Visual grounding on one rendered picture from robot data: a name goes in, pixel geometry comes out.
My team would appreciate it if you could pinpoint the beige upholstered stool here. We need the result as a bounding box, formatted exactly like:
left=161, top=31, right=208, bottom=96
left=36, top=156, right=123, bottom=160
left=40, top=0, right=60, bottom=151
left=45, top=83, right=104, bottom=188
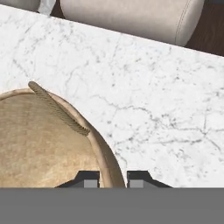
left=0, top=0, right=56, bottom=16
left=59, top=0, right=206, bottom=47

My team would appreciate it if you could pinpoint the tan woven basket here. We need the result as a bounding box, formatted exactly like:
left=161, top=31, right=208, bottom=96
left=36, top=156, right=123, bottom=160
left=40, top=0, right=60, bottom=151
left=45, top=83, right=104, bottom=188
left=0, top=80, right=127, bottom=189

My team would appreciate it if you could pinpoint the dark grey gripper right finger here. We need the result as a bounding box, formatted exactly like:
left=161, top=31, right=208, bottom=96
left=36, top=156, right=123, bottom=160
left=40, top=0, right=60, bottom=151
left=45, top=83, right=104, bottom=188
left=126, top=171, right=173, bottom=189

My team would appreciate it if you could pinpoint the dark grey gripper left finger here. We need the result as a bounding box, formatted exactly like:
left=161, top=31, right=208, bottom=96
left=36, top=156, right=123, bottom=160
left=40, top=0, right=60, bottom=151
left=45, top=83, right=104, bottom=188
left=54, top=171, right=101, bottom=189

